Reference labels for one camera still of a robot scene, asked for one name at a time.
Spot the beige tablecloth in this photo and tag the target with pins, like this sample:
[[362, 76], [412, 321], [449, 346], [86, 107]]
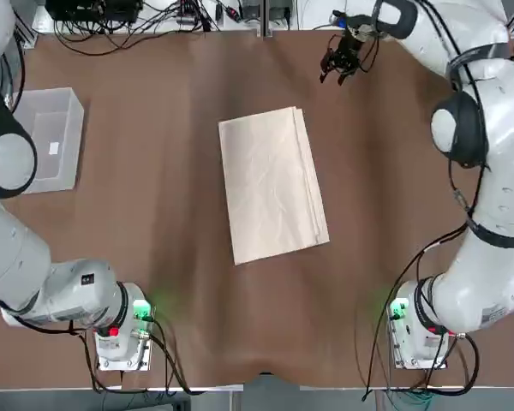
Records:
[[270, 184]]

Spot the black electronics box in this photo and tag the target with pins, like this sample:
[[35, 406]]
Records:
[[94, 10]]

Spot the white square label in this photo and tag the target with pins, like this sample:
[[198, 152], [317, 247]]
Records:
[[54, 147]]

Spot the black power supply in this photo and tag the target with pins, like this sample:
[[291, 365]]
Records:
[[282, 8], [250, 8]]

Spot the aluminium camera post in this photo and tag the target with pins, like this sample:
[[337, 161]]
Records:
[[267, 21]]

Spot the black usb hub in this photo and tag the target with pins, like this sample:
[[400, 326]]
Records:
[[186, 19]]

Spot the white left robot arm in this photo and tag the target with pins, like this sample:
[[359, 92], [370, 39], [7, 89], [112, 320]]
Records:
[[17, 265]]

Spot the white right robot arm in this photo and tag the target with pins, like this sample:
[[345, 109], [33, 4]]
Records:
[[497, 171]]

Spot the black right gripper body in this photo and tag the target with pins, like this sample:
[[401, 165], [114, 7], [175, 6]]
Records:
[[347, 53]]

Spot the clear plastic bin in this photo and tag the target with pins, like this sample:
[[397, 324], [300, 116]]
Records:
[[68, 141]]

